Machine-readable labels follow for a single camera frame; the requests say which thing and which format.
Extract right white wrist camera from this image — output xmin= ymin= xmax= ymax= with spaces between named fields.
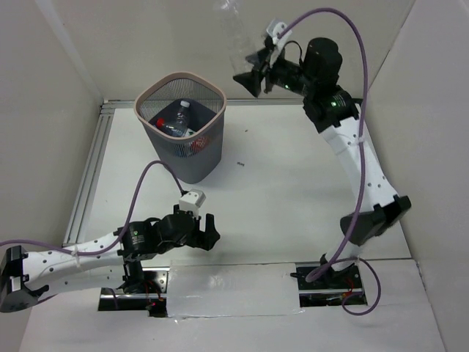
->
xmin=264 ymin=18 xmax=292 ymax=52

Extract purple cable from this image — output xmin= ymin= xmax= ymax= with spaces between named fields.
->
xmin=0 ymin=161 xmax=188 ymax=304
xmin=278 ymin=9 xmax=382 ymax=316

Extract aluminium frame rail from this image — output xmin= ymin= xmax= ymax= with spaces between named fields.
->
xmin=62 ymin=103 xmax=115 ymax=247

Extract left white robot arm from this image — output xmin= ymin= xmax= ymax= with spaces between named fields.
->
xmin=1 ymin=209 xmax=220 ymax=313

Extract orange juice bottle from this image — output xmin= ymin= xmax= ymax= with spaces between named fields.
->
xmin=191 ymin=136 xmax=210 ymax=153

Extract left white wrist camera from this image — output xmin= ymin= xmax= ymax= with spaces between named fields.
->
xmin=179 ymin=189 xmax=206 ymax=219

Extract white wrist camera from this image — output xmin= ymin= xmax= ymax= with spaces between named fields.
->
xmin=264 ymin=18 xmax=292 ymax=52
xmin=179 ymin=189 xmax=206 ymax=219

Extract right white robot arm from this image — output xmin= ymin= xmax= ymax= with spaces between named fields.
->
xmin=233 ymin=37 xmax=411 ymax=287

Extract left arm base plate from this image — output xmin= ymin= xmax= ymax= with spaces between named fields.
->
xmin=97 ymin=267 xmax=169 ymax=318

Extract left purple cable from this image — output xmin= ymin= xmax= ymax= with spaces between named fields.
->
xmin=0 ymin=161 xmax=188 ymax=304

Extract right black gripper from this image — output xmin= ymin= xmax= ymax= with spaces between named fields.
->
xmin=232 ymin=46 xmax=314 ymax=98

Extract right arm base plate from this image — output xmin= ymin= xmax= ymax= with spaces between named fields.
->
xmin=290 ymin=264 xmax=367 ymax=308

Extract clear bottle red label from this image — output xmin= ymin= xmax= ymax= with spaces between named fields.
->
xmin=154 ymin=118 xmax=177 ymax=136

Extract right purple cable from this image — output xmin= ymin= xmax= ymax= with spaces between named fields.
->
xmin=278 ymin=9 xmax=382 ymax=316

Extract grey mesh waste bin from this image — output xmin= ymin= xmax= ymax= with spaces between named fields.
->
xmin=134 ymin=72 xmax=227 ymax=184

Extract clear bottle green label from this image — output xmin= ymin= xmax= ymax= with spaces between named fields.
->
xmin=171 ymin=100 xmax=194 ymax=138

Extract clear unlabeled bottle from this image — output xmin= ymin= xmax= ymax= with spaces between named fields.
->
xmin=214 ymin=0 xmax=259 ymax=80

